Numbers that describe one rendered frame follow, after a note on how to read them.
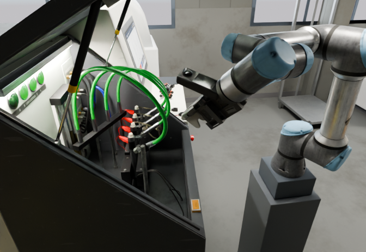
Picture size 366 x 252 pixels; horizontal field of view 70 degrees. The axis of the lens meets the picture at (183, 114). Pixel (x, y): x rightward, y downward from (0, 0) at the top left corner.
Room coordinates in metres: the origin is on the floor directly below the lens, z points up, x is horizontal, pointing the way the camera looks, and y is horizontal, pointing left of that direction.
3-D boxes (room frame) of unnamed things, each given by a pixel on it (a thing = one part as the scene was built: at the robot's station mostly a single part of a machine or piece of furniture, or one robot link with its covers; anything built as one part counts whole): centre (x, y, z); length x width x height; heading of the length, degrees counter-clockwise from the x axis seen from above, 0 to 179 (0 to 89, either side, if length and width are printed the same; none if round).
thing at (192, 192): (0.89, -0.03, 0.87); 0.62 x 0.04 x 0.16; 3
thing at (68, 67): (1.10, 0.48, 1.20); 0.13 x 0.03 x 0.31; 3
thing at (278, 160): (0.95, -0.48, 0.95); 0.15 x 0.15 x 0.10
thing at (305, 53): (0.59, -0.23, 1.51); 0.11 x 0.11 x 0.08; 39
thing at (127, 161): (0.99, 0.21, 0.91); 0.34 x 0.10 x 0.15; 3
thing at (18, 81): (0.86, 0.47, 1.43); 0.54 x 0.03 x 0.02; 3
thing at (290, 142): (0.94, -0.49, 1.07); 0.13 x 0.12 x 0.14; 39
